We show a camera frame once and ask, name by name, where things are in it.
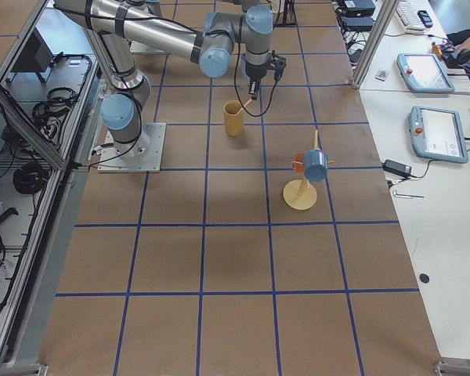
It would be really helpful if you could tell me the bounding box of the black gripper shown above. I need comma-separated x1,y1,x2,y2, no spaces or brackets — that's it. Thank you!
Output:
244,50,287,98

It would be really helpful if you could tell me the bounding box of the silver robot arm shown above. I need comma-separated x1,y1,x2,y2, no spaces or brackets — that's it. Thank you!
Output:
54,1,286,158

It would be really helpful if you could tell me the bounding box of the bamboo cylinder holder cup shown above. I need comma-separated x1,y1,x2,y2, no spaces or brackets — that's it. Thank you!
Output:
223,100,244,136

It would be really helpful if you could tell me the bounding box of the orange mug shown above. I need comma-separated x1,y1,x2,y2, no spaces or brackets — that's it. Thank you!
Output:
292,153,305,174

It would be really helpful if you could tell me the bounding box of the blue mug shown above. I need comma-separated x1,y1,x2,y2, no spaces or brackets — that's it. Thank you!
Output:
303,149,327,183

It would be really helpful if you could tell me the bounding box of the wooden mug tree stand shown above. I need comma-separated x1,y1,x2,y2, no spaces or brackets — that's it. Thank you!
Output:
283,129,331,211

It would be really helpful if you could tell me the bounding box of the black power adapter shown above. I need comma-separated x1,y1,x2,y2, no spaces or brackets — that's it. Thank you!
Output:
382,159,411,178

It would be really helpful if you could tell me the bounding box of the upper teach pendant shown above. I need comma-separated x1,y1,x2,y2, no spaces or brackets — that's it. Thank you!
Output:
396,53,455,93

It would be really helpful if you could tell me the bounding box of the teach pendant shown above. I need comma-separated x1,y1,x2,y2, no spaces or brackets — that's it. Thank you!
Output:
408,106,468,164
396,53,455,93

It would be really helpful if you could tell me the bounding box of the allen key tool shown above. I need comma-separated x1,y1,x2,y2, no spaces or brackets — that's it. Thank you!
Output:
392,190,424,199

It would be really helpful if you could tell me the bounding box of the lower teach pendant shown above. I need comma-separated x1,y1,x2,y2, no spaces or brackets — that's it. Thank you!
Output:
408,106,468,164

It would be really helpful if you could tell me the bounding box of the black monitor box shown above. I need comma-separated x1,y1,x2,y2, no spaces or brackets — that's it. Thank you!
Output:
6,28,53,83

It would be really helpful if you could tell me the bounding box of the black wire mug rack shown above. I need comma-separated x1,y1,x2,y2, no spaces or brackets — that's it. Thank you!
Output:
269,0,297,27

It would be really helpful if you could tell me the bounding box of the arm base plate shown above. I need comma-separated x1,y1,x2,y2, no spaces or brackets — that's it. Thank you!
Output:
97,122,167,173
129,41,166,55

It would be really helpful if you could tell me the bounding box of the aluminium frame post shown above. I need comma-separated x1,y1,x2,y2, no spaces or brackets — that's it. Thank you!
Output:
351,0,399,89

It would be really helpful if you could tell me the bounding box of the coiled black cable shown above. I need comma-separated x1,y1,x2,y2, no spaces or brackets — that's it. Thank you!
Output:
12,161,48,197

